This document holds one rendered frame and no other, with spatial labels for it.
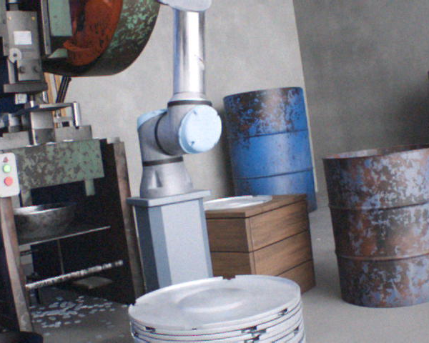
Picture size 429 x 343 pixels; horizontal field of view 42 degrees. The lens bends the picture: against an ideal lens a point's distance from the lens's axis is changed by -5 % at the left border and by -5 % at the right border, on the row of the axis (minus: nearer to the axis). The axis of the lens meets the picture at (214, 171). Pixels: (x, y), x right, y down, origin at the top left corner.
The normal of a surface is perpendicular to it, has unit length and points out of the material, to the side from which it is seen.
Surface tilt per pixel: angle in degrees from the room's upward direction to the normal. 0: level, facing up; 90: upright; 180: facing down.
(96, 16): 90
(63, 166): 90
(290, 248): 90
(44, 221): 105
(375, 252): 92
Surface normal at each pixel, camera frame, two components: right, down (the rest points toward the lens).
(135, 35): 0.56, 0.69
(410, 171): 0.12, 0.07
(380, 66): -0.72, 0.13
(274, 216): 0.77, -0.07
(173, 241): 0.46, -0.01
